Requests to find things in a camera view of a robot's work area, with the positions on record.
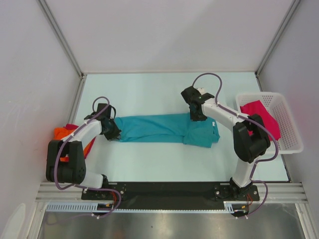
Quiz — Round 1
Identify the teal t shirt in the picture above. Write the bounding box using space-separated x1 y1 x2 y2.
115 113 220 148

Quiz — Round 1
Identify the white plastic mesh basket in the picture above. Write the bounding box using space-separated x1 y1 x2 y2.
236 92 304 154

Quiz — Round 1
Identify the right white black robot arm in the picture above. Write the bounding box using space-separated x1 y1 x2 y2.
181 86 270 200

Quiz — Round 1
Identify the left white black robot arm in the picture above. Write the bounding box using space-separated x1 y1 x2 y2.
45 103 121 199

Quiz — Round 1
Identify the magenta t shirt on table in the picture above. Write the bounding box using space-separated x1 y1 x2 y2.
65 124 96 159

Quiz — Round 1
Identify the orange t shirt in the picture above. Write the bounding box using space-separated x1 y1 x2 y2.
53 127 93 160

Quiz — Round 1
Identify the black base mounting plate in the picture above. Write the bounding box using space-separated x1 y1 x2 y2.
81 181 260 210

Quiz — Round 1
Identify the red t shirt in basket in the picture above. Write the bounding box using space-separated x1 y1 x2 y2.
240 100 281 140

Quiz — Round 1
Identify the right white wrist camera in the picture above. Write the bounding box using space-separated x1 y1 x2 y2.
196 88 206 95

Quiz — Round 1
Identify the aluminium frame rail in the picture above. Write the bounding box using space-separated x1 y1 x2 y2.
35 183 308 203

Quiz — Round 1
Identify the white slotted cable duct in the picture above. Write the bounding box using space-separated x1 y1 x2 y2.
46 202 247 214

